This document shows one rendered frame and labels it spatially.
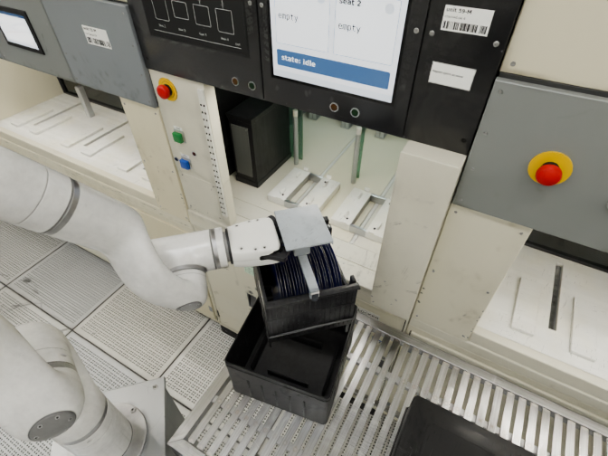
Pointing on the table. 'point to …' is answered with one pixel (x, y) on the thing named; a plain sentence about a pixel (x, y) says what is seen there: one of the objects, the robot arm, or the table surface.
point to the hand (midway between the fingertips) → (300, 232)
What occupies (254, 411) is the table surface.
